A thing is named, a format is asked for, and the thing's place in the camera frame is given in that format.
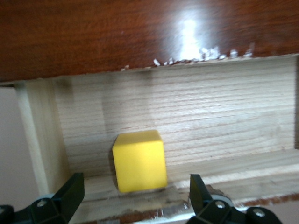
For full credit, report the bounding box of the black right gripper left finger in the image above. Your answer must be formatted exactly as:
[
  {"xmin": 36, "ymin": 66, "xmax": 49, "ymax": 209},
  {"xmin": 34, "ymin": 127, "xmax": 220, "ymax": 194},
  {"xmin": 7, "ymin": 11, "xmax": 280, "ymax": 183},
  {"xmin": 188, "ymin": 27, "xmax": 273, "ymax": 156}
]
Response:
[{"xmin": 0, "ymin": 172, "xmax": 85, "ymax": 224}]

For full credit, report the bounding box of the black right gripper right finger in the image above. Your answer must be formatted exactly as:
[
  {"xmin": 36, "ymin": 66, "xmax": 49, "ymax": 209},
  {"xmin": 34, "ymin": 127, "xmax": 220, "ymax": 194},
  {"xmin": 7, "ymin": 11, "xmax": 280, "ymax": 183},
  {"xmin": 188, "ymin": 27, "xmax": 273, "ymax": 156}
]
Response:
[{"xmin": 185, "ymin": 174, "xmax": 283, "ymax": 224}]

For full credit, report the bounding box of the yellow block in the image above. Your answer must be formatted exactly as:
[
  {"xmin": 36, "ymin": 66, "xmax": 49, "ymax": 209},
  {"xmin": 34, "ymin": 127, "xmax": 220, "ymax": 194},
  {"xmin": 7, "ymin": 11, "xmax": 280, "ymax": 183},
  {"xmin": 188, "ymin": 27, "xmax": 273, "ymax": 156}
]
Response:
[{"xmin": 112, "ymin": 129, "xmax": 169, "ymax": 194}]

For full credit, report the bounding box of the wooden drawer with white handle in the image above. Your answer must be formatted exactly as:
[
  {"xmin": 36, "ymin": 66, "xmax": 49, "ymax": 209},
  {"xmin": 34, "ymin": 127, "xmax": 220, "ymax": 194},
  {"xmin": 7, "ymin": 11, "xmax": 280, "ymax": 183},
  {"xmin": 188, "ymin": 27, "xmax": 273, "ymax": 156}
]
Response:
[{"xmin": 14, "ymin": 53, "xmax": 299, "ymax": 224}]

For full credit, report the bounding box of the dark red wooden cabinet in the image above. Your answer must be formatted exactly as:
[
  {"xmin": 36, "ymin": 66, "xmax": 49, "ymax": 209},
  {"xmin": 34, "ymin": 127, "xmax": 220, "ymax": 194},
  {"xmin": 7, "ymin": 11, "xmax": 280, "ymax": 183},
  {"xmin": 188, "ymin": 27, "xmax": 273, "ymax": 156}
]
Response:
[{"xmin": 0, "ymin": 0, "xmax": 299, "ymax": 87}]

